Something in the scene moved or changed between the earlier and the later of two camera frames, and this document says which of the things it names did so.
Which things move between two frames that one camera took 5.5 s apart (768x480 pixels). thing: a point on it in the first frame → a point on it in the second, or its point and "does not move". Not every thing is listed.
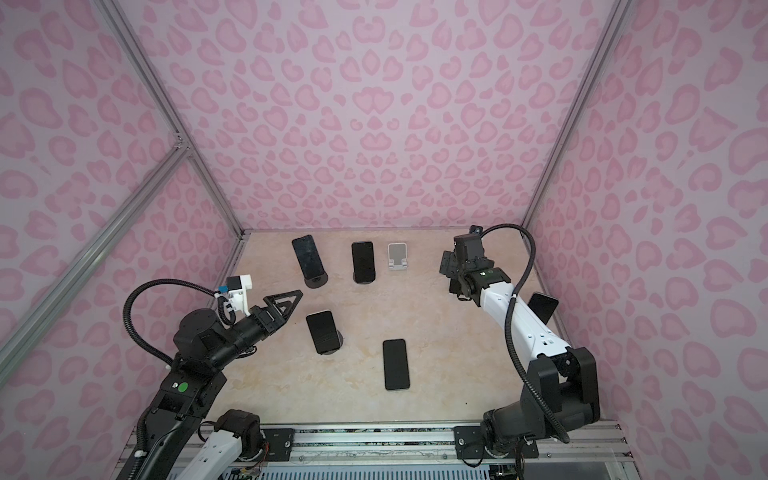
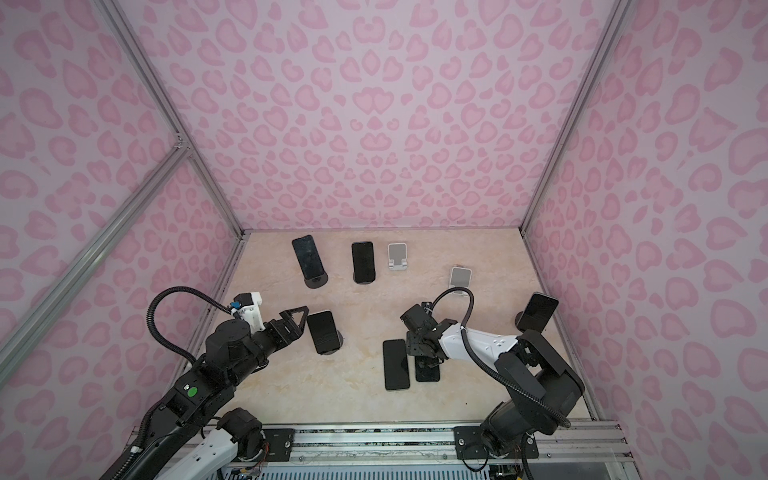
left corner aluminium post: x=158 y=91 does not move
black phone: x=396 y=366 does not move
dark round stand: x=340 y=340 does not move
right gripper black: x=449 y=262 → x=411 y=344
